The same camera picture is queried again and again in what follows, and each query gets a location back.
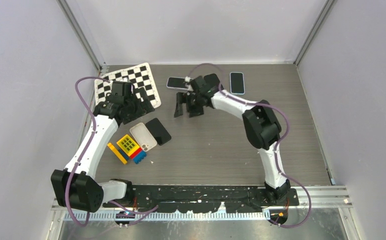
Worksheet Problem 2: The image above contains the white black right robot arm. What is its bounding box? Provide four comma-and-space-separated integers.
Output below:
174, 76, 291, 205

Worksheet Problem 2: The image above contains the checkerboard calibration mat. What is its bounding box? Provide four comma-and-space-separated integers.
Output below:
94, 62, 162, 110

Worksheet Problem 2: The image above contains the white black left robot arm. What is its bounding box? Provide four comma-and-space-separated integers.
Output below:
51, 81, 155, 213

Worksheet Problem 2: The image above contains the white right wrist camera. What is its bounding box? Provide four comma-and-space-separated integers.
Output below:
184, 76, 193, 92

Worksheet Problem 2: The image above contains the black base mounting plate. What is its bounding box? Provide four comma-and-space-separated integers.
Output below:
116, 185, 299, 214

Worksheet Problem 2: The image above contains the black phone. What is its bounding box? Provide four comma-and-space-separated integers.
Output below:
145, 118, 172, 146

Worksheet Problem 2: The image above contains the aluminium frame rail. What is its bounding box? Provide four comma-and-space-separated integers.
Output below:
50, 185, 354, 222

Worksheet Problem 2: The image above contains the yellow red blue block house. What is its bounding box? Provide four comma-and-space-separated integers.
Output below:
116, 134, 147, 164

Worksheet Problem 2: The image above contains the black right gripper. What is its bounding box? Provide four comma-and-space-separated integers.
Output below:
175, 91, 205, 118

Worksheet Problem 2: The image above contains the phone in lilac case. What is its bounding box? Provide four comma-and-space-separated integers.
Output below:
166, 77, 189, 91

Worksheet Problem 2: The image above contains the beige phone case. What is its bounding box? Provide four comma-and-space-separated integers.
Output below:
129, 122, 158, 152

